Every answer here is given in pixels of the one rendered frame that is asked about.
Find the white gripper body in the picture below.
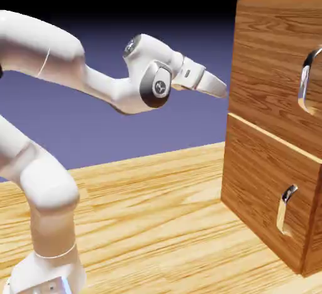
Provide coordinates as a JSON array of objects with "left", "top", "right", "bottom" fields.
[{"left": 195, "top": 70, "right": 228, "bottom": 98}]

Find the large wooden cabinet door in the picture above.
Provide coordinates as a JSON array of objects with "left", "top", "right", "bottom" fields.
[{"left": 228, "top": 0, "right": 322, "bottom": 160}]

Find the brown wooden cabinet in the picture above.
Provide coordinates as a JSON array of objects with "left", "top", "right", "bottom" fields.
[{"left": 220, "top": 0, "right": 322, "bottom": 278}]

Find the small wooden cabinet door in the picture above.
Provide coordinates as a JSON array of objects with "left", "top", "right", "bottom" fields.
[{"left": 220, "top": 112, "right": 322, "bottom": 275}]

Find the long curved metal handle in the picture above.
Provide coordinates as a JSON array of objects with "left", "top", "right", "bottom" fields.
[{"left": 297, "top": 46, "right": 322, "bottom": 116}]

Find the short curved metal handle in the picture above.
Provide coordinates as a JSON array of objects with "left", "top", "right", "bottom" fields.
[{"left": 276, "top": 184, "right": 299, "bottom": 237}]

